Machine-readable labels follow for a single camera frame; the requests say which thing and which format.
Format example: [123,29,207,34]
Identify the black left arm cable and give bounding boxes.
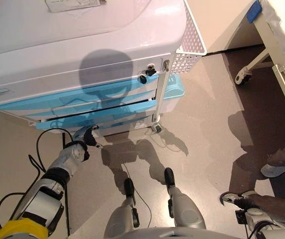
[0,128,75,230]

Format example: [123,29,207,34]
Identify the robot leg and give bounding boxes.
[164,167,207,229]
[103,178,140,239]

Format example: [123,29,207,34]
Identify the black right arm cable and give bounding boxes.
[244,221,275,239]

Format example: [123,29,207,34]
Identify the white bin with blue lid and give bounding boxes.
[161,74,186,114]

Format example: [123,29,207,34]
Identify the grey robot torso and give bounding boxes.
[118,226,240,239]

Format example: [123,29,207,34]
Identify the blue bed corner bumper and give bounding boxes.
[246,0,262,24]

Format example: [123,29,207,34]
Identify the cream hospital bed frame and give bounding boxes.
[234,0,285,130]

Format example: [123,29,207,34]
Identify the white blue medical cart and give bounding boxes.
[0,0,187,137]

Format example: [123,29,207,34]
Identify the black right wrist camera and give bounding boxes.
[235,210,248,225]

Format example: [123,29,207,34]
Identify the black floor cable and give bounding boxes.
[121,163,153,229]

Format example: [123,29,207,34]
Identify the yellow tape band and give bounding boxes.
[0,218,49,239]

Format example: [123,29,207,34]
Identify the white floor cable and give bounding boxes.
[144,129,183,152]

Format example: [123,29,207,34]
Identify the robot right leg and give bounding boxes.
[164,167,207,229]

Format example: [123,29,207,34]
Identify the robot left leg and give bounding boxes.
[103,178,140,239]

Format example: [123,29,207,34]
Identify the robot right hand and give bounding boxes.
[219,190,261,211]

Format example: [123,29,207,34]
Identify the large blue-fronted cart drawer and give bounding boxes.
[35,99,157,130]

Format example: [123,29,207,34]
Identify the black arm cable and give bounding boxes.
[244,221,275,239]
[0,128,75,230]

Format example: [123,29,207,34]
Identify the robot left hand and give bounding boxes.
[73,125,103,149]

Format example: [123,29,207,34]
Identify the white perforated basket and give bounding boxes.
[169,0,207,75]

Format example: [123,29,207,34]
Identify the black keys in lock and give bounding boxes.
[139,63,157,85]

